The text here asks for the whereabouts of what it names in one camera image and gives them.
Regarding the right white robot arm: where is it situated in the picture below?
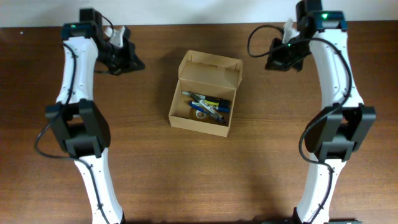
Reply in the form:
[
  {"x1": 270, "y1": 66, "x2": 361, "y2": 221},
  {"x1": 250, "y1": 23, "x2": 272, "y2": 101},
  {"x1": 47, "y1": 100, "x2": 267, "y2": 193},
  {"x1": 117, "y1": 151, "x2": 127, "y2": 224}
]
[{"x1": 265, "y1": 0, "x2": 376, "y2": 223}]

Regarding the brown cardboard box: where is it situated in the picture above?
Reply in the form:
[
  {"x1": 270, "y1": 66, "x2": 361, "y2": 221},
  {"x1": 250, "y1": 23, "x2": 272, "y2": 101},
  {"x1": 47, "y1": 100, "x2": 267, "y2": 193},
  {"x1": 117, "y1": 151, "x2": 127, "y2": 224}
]
[{"x1": 169, "y1": 50, "x2": 243, "y2": 137}]

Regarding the yellow highlighter marker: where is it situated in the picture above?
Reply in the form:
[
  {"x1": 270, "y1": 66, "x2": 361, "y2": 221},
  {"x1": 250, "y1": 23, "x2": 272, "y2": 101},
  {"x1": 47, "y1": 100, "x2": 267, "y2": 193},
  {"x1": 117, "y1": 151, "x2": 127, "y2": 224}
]
[{"x1": 205, "y1": 99, "x2": 231, "y2": 108}]

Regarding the yellow clear tape roll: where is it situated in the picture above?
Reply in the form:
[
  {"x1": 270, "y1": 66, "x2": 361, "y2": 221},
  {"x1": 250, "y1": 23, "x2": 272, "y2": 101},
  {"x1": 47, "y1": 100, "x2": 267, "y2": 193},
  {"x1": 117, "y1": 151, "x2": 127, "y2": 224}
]
[{"x1": 189, "y1": 108, "x2": 215, "y2": 123}]

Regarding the black clear ballpoint pen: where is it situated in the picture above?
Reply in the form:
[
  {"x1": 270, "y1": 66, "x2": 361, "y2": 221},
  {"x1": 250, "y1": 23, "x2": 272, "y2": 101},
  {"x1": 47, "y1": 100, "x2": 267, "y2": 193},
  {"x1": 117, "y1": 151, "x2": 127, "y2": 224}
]
[{"x1": 206, "y1": 96, "x2": 221, "y2": 101}]

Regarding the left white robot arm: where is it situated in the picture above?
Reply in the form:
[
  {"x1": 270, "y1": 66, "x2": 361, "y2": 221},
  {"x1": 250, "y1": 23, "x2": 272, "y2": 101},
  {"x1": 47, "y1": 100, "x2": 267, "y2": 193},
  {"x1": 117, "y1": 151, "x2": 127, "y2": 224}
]
[{"x1": 44, "y1": 8, "x2": 146, "y2": 223}]

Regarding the blue whiteboard marker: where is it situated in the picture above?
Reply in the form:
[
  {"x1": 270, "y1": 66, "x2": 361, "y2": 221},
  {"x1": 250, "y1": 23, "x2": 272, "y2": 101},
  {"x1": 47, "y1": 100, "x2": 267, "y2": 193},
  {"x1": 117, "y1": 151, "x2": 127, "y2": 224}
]
[{"x1": 190, "y1": 101, "x2": 230, "y2": 113}]

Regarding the blue ballpoint pen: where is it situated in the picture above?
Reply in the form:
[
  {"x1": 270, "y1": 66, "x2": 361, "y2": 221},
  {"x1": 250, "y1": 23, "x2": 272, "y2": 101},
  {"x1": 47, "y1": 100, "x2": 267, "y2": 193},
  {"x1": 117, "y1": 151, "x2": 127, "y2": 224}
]
[{"x1": 188, "y1": 101, "x2": 224, "y2": 123}]

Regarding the black whiteboard marker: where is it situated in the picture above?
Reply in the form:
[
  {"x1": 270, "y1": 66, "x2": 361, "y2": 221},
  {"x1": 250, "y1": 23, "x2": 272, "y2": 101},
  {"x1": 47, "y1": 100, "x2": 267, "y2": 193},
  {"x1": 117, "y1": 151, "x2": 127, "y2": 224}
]
[{"x1": 192, "y1": 95, "x2": 224, "y2": 121}]

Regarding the black permanent marker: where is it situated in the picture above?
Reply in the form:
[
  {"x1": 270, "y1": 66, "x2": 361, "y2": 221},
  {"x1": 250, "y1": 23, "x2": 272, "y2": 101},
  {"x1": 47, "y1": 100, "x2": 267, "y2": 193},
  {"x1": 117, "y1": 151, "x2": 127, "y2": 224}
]
[{"x1": 181, "y1": 91, "x2": 206, "y2": 100}]

